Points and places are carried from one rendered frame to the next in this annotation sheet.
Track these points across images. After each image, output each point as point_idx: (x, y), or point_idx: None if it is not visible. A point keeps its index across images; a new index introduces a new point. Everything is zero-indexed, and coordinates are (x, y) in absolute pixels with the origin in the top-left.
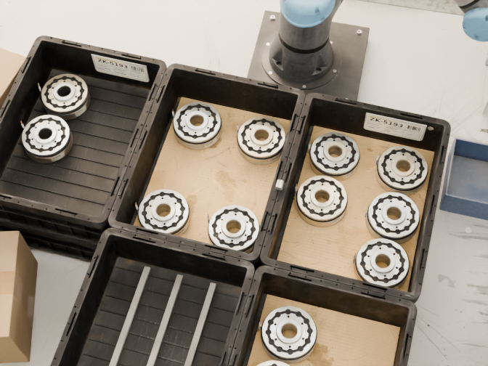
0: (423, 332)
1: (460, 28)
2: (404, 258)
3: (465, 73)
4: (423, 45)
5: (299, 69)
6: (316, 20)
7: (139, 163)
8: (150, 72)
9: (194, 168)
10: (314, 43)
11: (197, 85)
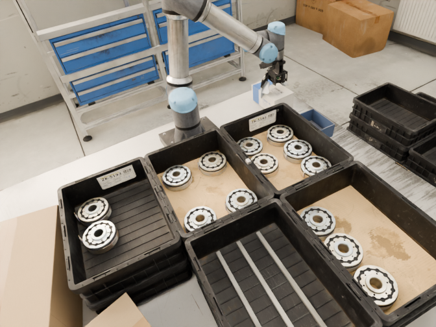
0: None
1: (235, 100)
2: (321, 158)
3: (253, 110)
4: (229, 112)
5: None
6: (194, 104)
7: None
8: (135, 169)
9: (193, 195)
10: (197, 119)
11: (163, 159)
